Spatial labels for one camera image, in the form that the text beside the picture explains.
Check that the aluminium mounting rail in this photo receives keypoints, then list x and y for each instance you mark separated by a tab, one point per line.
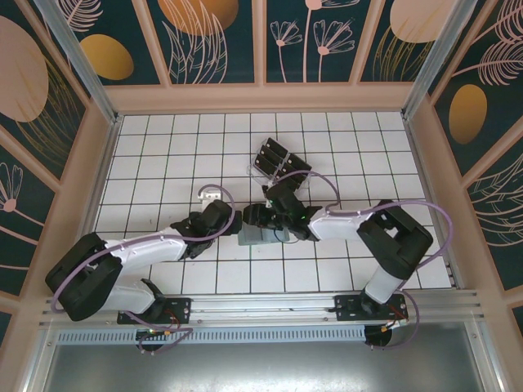
261	308

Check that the aluminium frame post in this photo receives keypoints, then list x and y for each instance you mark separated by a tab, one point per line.
81	65

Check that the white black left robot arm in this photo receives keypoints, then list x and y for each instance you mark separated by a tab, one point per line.
143	249

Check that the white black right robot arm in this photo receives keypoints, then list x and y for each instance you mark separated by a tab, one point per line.
331	224

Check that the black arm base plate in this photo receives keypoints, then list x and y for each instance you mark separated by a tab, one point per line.
347	310
180	310

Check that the clear acrylic card display stand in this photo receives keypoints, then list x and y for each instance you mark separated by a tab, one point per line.
256	175

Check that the clear acrylic rail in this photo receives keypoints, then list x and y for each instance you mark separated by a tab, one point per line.
429	61

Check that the dark wall panel white flowers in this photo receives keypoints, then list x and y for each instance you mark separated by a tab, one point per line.
294	65
24	228

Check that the small grey box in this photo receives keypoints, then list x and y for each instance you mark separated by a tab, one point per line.
255	237

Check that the dark wall panel feather leaves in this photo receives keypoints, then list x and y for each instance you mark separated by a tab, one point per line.
502	212

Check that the dark wall panel orange oval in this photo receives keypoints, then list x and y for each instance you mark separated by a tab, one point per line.
502	122

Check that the grey metal sheet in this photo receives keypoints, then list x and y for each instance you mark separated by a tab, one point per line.
261	367

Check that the dark wall panel peach disc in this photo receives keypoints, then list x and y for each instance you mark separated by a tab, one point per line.
388	53
24	81

